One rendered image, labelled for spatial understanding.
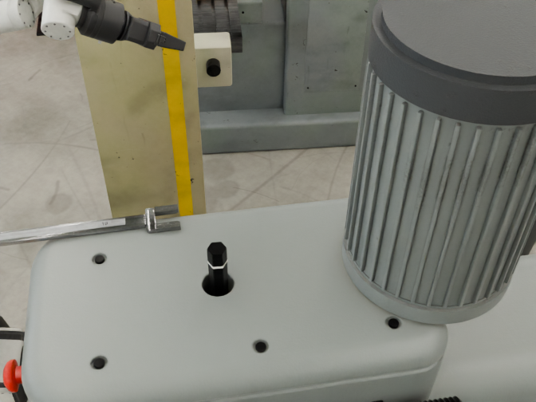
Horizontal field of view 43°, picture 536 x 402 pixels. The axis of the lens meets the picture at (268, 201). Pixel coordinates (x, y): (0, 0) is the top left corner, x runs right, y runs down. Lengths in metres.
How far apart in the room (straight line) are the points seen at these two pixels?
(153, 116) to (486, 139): 2.25
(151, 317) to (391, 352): 0.26
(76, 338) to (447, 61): 0.47
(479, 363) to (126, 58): 1.96
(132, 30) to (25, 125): 2.84
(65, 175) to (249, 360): 3.21
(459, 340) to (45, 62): 4.15
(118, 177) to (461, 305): 2.34
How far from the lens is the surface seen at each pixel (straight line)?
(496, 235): 0.70
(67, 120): 4.28
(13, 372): 0.92
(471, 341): 0.95
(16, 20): 1.53
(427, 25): 0.63
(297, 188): 3.68
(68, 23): 1.46
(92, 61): 2.63
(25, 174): 3.96
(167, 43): 1.52
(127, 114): 2.77
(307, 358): 0.74
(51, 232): 0.88
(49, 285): 0.83
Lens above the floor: 2.51
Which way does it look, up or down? 44 degrees down
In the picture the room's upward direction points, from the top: 1 degrees clockwise
